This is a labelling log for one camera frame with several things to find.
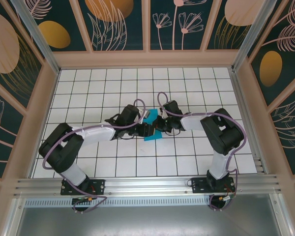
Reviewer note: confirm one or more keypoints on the blue paper sheet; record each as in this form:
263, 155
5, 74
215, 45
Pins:
151, 138

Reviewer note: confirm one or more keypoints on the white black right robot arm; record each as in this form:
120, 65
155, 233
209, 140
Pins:
223, 135

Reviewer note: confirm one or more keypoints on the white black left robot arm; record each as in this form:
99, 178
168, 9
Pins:
59, 152

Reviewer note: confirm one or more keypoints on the grey metal sheet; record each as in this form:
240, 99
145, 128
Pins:
147, 221

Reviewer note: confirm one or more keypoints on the small yellow connector plug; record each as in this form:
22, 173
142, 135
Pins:
90, 198
221, 197

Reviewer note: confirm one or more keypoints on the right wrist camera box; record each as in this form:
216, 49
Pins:
163, 113

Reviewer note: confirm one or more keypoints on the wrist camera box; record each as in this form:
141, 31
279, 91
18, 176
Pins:
163, 113
147, 113

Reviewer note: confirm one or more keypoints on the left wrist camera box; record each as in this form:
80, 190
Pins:
147, 113

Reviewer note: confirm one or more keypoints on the aluminium table side rail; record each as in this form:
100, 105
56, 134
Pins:
241, 98

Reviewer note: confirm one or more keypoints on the long aluminium mounting rail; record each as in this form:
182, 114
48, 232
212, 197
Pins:
147, 183

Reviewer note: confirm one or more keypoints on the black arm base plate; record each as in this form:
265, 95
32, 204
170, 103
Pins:
98, 186
199, 185

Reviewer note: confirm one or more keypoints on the wall panel with pink flowers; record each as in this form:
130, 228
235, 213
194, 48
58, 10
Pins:
177, 24

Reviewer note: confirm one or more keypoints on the wall panel orange circle leaves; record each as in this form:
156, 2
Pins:
108, 24

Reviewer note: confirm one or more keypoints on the aluminium corner post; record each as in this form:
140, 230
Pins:
250, 37
39, 37

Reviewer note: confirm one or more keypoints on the wall panel oval and feather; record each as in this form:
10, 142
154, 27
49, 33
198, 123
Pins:
270, 68

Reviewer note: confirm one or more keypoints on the wall panel with orange oval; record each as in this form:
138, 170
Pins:
54, 34

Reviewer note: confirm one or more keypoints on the wall panel peach circle fronds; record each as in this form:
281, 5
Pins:
236, 12

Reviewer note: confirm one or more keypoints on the wall panel outlined leaves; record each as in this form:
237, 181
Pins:
290, 127

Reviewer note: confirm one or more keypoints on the wall panel single outlined flower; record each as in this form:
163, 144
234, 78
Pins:
0, 118

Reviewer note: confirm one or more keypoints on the wall panel large peach disc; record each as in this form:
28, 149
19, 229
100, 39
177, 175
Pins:
5, 49

